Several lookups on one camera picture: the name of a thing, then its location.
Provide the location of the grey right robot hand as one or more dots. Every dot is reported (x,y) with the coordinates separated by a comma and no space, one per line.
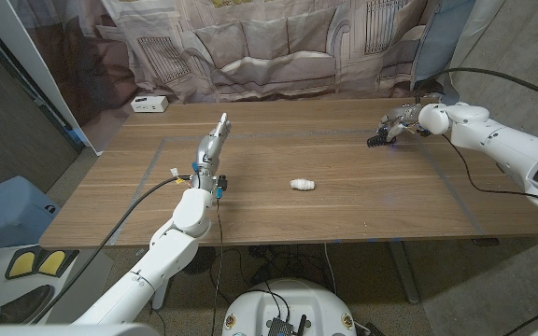
(404,116)

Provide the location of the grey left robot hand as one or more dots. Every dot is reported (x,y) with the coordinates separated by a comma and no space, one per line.
(208,156)

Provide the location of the black claw hair clip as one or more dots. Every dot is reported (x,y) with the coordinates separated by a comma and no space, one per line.
(375,141)

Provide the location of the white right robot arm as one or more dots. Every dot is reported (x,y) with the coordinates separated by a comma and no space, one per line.
(507,144)

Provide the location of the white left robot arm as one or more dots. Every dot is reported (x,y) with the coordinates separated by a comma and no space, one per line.
(171,254)

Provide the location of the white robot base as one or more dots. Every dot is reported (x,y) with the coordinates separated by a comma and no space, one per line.
(292,298)

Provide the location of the white bandage roll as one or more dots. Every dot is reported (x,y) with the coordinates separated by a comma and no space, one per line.
(302,185)

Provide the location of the white power strip box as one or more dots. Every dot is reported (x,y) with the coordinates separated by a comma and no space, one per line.
(150,104)

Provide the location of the black round floor object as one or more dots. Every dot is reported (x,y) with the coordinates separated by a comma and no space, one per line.
(206,261)

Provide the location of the printed room backdrop cloth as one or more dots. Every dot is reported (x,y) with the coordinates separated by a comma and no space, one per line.
(269,46)

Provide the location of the white table leg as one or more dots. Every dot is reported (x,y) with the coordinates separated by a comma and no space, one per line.
(159,301)

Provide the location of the grey table leg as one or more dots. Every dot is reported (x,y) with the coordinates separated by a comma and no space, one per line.
(404,275)

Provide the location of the black electronics module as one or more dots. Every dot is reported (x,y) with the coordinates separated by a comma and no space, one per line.
(280,326)

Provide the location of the yellow black foot pedal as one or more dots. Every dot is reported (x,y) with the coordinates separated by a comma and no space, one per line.
(21,264)
(52,262)

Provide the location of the blue-grey plastic bin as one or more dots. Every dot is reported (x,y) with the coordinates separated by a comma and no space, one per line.
(7,214)

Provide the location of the white partition panel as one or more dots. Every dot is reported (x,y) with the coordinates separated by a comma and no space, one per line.
(26,51)

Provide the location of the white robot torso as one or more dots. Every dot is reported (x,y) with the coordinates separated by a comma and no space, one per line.
(63,330)

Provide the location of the large black shoe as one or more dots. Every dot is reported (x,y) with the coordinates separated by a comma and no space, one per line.
(28,303)

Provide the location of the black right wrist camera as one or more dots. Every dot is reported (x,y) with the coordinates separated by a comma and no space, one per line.
(424,131)

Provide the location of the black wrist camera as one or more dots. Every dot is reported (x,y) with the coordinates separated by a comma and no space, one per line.
(424,131)
(222,183)

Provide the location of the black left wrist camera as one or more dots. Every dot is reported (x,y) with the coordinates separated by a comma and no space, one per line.
(222,183)

